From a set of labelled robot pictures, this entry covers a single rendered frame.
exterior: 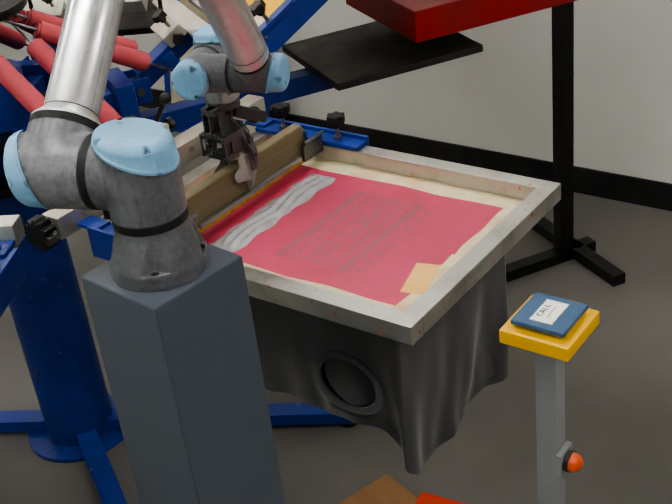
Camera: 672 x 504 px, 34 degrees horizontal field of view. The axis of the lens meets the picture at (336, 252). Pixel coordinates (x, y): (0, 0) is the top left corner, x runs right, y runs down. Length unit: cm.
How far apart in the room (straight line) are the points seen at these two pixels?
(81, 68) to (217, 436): 62
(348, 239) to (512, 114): 226
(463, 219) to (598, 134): 206
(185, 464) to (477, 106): 291
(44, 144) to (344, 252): 73
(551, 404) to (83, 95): 97
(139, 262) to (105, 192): 12
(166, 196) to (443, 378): 84
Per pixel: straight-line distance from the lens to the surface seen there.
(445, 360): 221
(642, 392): 333
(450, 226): 222
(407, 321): 187
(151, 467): 189
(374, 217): 227
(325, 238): 222
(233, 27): 196
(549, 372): 196
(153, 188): 159
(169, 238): 163
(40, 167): 166
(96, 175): 161
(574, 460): 208
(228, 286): 170
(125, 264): 166
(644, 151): 421
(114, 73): 303
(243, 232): 227
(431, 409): 223
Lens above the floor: 203
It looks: 30 degrees down
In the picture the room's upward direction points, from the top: 7 degrees counter-clockwise
